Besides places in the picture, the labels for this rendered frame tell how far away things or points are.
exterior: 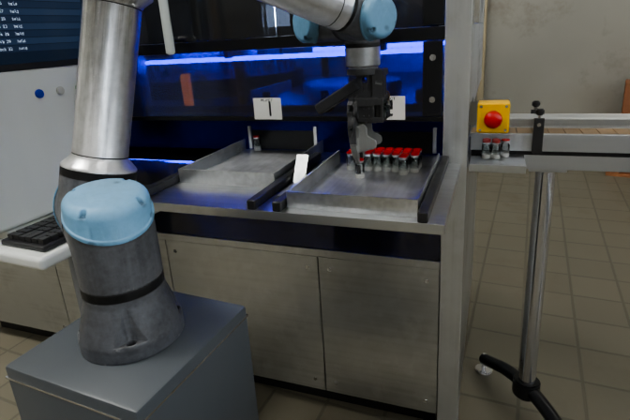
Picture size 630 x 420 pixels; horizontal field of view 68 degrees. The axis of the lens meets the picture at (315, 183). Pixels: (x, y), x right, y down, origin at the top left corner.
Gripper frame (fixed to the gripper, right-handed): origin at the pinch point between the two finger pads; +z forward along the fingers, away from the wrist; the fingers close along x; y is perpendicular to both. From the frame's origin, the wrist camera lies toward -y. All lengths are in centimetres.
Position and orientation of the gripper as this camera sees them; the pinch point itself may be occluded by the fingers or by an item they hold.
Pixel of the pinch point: (356, 156)
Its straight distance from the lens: 110.0
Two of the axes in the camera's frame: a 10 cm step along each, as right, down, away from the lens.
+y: 9.3, 0.5, -3.5
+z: 0.6, 9.5, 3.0
